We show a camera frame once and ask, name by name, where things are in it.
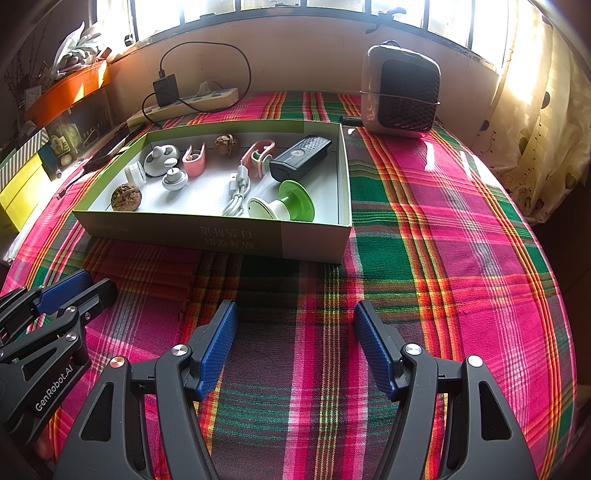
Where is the long black charging cable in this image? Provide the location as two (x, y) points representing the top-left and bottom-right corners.
(141, 41), (252, 125)

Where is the dried twig bunch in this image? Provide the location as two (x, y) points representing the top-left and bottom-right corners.
(2, 41), (35, 93)

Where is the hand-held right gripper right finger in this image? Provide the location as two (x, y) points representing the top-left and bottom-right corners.
(353, 300), (539, 480)

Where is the brown walnut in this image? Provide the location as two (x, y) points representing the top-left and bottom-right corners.
(213, 134), (239, 158)
(111, 182), (141, 212)

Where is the white panda-face round device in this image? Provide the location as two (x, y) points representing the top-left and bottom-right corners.
(143, 144), (182, 177)

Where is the white plastic sheet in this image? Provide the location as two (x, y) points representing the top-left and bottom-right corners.
(0, 231), (28, 266)

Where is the white cable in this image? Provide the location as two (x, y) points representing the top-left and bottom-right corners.
(222, 165), (254, 217)

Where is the black charger block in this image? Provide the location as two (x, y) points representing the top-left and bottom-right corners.
(153, 74), (178, 108)

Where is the striped box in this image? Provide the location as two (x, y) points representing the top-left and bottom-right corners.
(0, 128), (49, 185)

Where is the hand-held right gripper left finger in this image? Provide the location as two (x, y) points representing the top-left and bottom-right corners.
(53, 299), (239, 480)

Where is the orange tray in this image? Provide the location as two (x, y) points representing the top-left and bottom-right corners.
(24, 60), (112, 127)

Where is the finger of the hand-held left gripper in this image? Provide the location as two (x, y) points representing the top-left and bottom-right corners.
(0, 269), (95, 344)
(0, 278), (119, 365)

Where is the green cardboard box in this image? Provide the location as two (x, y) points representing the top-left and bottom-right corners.
(73, 121), (354, 265)

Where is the black window handle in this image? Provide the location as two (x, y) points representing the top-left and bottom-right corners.
(369, 7), (408, 32)

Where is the beige power strip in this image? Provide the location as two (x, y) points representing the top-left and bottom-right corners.
(127, 87), (239, 127)

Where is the short black cable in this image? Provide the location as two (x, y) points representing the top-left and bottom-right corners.
(58, 178), (86, 199)

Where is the small white round mount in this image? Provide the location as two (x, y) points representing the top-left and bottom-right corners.
(161, 166), (189, 191)

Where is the yellow box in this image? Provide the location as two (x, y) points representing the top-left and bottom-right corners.
(0, 152), (47, 236)

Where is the green white cable spool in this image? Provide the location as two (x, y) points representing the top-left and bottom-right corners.
(247, 180), (317, 223)

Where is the cream patterned curtain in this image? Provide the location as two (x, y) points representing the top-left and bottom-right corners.
(480, 14), (583, 224)

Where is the pink cable clip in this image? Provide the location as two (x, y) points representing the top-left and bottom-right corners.
(240, 141), (276, 178)
(181, 144), (207, 177)

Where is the black smartphone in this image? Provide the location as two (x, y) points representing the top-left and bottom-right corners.
(83, 127), (144, 171)

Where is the white plastic bag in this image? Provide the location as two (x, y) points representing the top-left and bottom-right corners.
(53, 21), (112, 75)

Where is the black rectangular light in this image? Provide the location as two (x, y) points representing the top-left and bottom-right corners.
(269, 135), (334, 183)

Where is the pink green plaid tablecloth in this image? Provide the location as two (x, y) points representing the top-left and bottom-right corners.
(0, 90), (578, 480)

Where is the beige black space heater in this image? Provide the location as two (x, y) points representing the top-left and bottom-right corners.
(341, 41), (441, 139)

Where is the green printed mug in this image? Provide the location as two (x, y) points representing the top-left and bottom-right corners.
(48, 131), (81, 162)

